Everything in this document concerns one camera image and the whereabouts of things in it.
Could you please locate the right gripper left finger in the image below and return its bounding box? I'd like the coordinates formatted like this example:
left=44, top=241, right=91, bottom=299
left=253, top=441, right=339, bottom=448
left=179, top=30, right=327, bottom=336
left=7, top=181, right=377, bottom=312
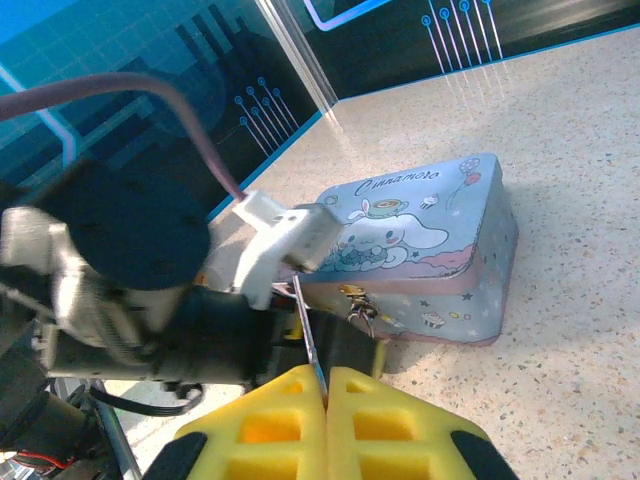
left=141, top=364, right=330, bottom=480

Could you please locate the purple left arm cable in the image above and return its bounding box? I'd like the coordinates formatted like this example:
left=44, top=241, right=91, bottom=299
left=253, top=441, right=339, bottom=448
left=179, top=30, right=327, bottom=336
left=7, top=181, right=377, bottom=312
left=0, top=72, right=249, bottom=204

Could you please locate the thin black cable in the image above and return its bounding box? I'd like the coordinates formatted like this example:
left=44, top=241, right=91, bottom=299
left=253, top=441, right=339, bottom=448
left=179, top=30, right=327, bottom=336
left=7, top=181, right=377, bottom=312
left=89, top=382, right=206, bottom=417

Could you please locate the aluminium frame post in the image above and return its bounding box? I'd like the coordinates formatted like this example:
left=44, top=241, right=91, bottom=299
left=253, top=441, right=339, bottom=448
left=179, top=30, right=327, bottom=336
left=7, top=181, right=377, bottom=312
left=253, top=0, right=340, bottom=109

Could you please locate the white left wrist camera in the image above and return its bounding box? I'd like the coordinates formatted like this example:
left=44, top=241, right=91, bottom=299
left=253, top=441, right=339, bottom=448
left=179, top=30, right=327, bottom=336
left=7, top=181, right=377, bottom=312
left=230, top=189, right=347, bottom=311

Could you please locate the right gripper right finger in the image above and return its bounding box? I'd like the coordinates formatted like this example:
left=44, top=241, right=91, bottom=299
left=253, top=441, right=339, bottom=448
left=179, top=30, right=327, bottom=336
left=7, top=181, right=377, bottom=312
left=327, top=366, right=521, bottom=480

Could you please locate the blue cartoon tin box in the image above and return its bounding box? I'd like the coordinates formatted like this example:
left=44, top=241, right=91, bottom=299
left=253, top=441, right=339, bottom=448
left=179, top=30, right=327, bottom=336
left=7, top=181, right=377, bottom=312
left=294, top=152, right=520, bottom=347

